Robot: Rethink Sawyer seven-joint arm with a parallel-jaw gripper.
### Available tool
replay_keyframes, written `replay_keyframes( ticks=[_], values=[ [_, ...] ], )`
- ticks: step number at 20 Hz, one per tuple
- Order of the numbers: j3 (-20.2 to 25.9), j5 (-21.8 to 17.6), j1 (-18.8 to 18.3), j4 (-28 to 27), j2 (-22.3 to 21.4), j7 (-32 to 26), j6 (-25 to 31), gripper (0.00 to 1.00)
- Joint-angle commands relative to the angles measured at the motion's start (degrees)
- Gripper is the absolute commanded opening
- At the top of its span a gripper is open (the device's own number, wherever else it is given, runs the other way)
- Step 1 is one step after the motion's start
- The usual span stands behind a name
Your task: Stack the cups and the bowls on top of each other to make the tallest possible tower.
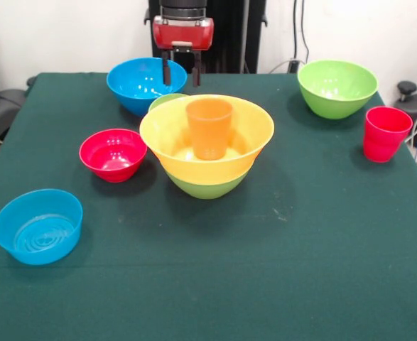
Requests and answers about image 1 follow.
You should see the red plastic cup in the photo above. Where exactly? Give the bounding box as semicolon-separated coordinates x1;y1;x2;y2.
362;106;414;164

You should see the orange plastic cup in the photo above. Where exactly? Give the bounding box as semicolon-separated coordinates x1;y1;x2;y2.
185;98;234;161

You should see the small pink plastic bowl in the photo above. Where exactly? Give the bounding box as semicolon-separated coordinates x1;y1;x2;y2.
79;128;148;183

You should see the black cable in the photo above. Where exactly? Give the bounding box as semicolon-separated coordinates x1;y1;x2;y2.
300;0;310;62
292;0;300;61

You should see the small green plastic bowl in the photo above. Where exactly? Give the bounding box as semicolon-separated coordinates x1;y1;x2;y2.
148;92;188;114

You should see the large blue plastic bowl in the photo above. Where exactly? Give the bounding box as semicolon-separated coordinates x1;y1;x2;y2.
106;57;188;118

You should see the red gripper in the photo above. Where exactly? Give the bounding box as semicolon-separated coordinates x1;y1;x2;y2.
152;16;215;88

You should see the black round knob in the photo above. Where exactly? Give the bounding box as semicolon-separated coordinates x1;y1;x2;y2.
396;80;417;103

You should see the small blue plastic bowl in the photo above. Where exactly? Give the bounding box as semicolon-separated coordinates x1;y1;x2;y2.
0;188;84;266

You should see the dark green table cloth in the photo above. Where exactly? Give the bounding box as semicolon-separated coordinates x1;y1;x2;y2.
0;72;417;341

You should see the large orange plastic bowl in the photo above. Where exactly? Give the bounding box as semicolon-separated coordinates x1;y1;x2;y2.
139;94;276;186

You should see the grey cable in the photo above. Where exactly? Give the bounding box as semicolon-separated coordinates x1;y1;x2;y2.
268;59;294;74

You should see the black chair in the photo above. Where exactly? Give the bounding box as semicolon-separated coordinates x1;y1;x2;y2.
0;45;28;143

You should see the large green plastic bowl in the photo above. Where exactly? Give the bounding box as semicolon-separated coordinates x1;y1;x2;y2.
166;168;250;200
297;59;379;120

